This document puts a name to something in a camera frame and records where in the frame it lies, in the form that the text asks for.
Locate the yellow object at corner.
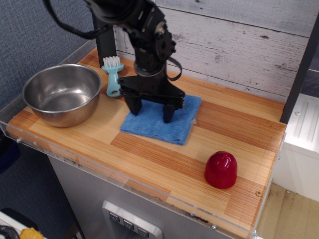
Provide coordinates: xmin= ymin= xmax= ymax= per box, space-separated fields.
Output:
xmin=19 ymin=228 xmax=45 ymax=239

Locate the grey cabinet with dispenser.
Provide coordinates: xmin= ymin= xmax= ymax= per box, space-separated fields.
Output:
xmin=49 ymin=157 xmax=227 ymax=239

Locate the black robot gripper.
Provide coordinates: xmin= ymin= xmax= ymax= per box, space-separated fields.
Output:
xmin=118 ymin=70 xmax=185 ymax=123

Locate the stainless steel bowl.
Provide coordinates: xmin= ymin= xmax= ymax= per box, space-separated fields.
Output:
xmin=22 ymin=64 xmax=102 ymax=127

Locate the red upturned plastic cup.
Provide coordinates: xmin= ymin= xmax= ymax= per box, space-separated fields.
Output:
xmin=204 ymin=151 xmax=238 ymax=189

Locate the light blue scrub brush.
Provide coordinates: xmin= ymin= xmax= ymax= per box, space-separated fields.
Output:
xmin=102 ymin=56 xmax=124 ymax=97

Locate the white ribbed box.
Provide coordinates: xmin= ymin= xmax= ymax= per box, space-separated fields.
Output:
xmin=273 ymin=93 xmax=319 ymax=202

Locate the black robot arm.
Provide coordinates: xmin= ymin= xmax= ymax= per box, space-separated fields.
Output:
xmin=88 ymin=0 xmax=185 ymax=123

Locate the dark vertical post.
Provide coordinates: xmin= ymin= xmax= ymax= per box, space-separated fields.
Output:
xmin=280 ymin=15 xmax=319 ymax=124
xmin=92 ymin=13 xmax=117 ymax=67

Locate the dark right vertical post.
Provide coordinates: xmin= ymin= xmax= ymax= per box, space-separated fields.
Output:
xmin=280 ymin=15 xmax=319 ymax=124

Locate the clear acrylic counter guard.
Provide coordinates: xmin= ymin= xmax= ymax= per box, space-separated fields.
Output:
xmin=0 ymin=96 xmax=286 ymax=239

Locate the blue towel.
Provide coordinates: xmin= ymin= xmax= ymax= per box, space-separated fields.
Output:
xmin=120 ymin=95 xmax=202 ymax=145

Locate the dark left vertical post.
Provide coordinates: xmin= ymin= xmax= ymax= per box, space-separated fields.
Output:
xmin=92 ymin=13 xmax=117 ymax=67

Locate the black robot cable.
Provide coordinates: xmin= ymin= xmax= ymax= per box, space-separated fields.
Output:
xmin=43 ymin=0 xmax=182 ymax=82

